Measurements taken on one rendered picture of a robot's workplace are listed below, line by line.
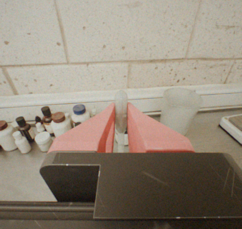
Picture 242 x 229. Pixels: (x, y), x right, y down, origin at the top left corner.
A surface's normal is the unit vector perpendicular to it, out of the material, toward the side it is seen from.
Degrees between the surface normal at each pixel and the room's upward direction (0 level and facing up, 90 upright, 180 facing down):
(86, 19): 90
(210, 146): 0
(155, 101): 90
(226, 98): 90
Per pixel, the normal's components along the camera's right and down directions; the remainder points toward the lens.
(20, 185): 0.01, -0.81
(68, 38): 0.13, 0.59
